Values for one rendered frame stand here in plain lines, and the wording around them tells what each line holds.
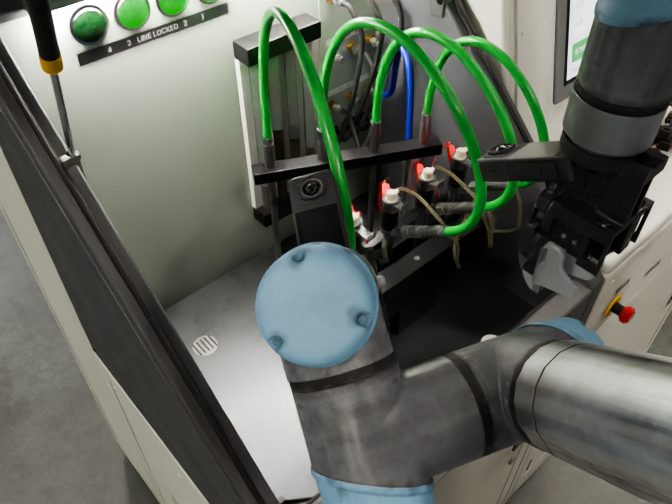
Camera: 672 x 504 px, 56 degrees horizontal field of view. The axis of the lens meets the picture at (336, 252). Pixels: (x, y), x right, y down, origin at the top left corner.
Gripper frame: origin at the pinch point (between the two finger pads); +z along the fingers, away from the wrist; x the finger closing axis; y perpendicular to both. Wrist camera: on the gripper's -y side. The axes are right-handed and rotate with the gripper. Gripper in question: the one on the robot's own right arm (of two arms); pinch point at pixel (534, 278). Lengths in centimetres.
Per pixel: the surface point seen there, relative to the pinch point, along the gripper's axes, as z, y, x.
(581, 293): 27.7, -3.9, 28.7
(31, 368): 123, -135, -43
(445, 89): -11.1, -21.2, 7.3
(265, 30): -13.7, -43.5, -2.8
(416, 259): 24.5, -25.5, 11.4
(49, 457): 123, -101, -52
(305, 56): -18.9, -27.3, -9.3
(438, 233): 10.8, -18.6, 6.9
